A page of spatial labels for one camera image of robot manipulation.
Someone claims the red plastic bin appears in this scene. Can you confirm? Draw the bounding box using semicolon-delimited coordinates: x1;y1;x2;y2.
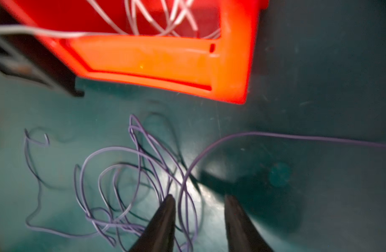
0;1;269;104

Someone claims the green tabletop mat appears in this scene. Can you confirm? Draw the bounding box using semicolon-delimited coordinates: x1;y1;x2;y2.
0;1;386;252

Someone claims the purple cable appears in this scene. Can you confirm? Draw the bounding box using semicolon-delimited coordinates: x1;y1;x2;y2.
24;114;386;252

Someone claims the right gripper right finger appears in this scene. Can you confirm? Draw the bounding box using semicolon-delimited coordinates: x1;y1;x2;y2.
224;195;273;252

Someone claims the white cable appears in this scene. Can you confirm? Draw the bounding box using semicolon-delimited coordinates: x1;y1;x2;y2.
0;0;222;40

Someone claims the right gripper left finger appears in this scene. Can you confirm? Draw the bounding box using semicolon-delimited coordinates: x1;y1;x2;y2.
129;195;176;252

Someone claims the black plastic bin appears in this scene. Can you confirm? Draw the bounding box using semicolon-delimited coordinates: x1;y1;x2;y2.
0;0;85;98

